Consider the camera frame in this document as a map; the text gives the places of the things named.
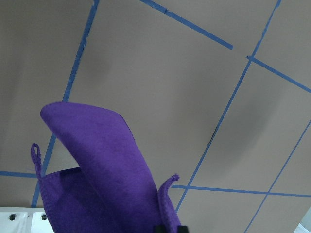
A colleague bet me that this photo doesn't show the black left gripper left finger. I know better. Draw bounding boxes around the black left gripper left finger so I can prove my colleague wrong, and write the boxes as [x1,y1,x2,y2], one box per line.
[153,225,166,233]

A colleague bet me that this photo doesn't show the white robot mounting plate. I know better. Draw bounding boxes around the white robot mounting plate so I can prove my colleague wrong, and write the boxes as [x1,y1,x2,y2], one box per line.
[0,207,54,233]

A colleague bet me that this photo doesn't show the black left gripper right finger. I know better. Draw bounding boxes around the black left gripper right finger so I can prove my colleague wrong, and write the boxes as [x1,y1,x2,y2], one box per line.
[177,225,189,233]

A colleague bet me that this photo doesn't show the purple microfibre towel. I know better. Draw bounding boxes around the purple microfibre towel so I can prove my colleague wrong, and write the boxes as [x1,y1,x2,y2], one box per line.
[31,102,181,233]

